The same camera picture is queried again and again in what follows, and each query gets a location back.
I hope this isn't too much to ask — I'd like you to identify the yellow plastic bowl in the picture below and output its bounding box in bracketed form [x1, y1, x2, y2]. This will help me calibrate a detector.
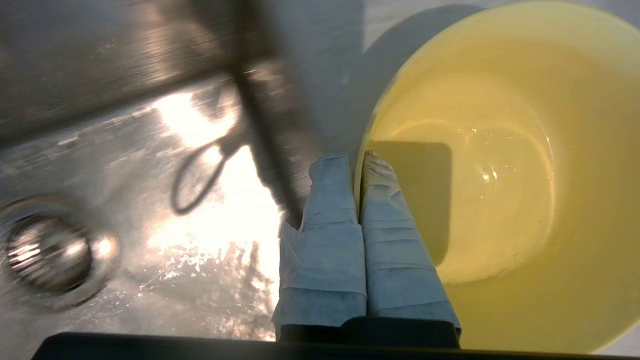
[352, 0, 640, 356]

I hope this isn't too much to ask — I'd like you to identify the stainless steel sink basin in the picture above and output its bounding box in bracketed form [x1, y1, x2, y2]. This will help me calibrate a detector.
[0, 0, 368, 346]

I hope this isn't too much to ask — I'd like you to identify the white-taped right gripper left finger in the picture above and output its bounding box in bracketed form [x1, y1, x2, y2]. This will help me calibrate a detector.
[272, 152, 368, 328]

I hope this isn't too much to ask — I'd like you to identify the round metal drain strainer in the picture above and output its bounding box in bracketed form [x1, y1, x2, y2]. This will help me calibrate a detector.
[0, 195, 121, 311]

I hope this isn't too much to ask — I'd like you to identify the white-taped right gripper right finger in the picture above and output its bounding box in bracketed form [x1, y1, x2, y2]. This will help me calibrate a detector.
[360, 150, 462, 327]

